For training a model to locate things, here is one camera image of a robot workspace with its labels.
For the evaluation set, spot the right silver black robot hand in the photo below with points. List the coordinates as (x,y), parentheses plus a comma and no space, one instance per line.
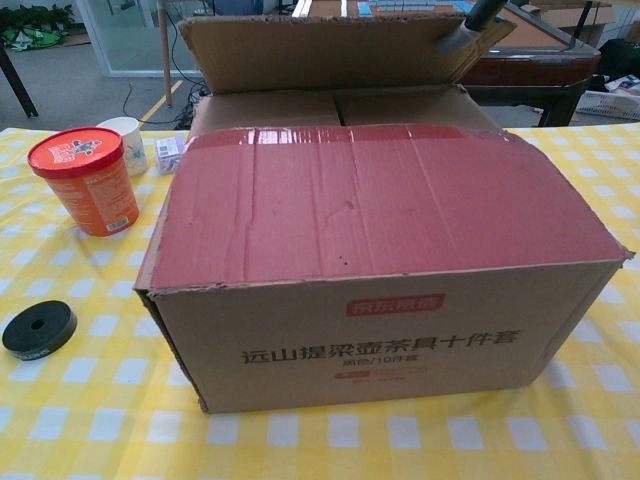
(457,37)

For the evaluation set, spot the brown cardboard shipping box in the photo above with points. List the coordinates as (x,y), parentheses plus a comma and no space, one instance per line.
(350,225)

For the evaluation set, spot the orange lidded canister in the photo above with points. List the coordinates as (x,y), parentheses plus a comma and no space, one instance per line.
(95,195)

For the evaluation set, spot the brown mahjong table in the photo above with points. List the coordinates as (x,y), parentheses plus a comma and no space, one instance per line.
(540,65)

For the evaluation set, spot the black bag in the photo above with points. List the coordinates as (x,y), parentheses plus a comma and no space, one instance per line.
(620,57)

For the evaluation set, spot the white plastic basket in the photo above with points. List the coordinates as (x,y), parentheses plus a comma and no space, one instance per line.
(610,105)

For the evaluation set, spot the wooden pole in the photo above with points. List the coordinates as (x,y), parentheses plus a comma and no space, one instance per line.
(166,60)

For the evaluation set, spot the small purple tissue packet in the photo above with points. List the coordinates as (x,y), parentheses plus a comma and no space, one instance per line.
(167,155)

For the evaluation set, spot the white paper cup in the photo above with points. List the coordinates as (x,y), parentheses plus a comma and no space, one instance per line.
(131,145)

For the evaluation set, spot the green potted plants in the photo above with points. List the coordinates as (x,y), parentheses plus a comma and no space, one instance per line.
(35,25)

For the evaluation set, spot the black table leg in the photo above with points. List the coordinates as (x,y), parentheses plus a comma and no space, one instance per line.
(17,80)

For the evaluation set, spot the black round disc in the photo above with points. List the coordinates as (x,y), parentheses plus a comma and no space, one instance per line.
(50,330)

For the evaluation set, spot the yellow white checked tablecloth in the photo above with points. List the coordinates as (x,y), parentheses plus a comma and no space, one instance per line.
(75,425)

